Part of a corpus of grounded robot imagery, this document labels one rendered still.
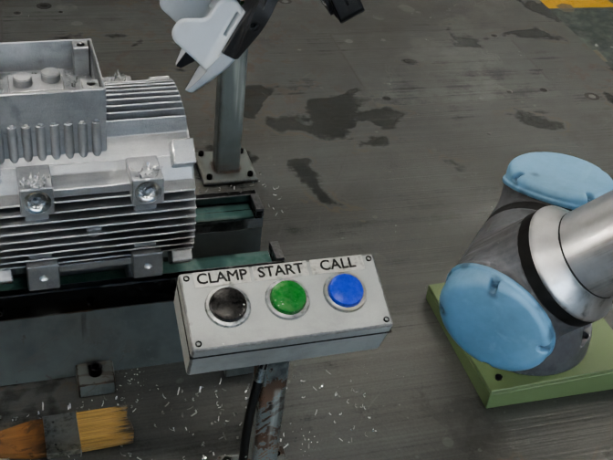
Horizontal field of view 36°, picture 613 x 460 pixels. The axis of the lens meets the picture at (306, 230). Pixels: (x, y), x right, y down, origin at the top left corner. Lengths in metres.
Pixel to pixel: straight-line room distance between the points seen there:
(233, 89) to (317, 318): 0.58
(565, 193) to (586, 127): 0.69
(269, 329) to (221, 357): 0.04
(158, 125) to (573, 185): 0.42
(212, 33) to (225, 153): 0.54
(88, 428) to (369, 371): 0.32
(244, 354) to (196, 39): 0.27
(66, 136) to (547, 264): 0.45
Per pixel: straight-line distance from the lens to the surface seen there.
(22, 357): 1.04
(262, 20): 0.80
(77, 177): 0.90
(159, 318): 1.03
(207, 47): 0.82
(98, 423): 1.02
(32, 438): 1.01
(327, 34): 1.80
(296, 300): 0.76
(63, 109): 0.88
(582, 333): 1.11
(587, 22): 4.16
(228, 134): 1.33
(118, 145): 0.91
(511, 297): 0.86
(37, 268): 0.93
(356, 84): 1.64
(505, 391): 1.08
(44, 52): 0.96
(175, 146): 0.90
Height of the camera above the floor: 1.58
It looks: 38 degrees down
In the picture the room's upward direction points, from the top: 8 degrees clockwise
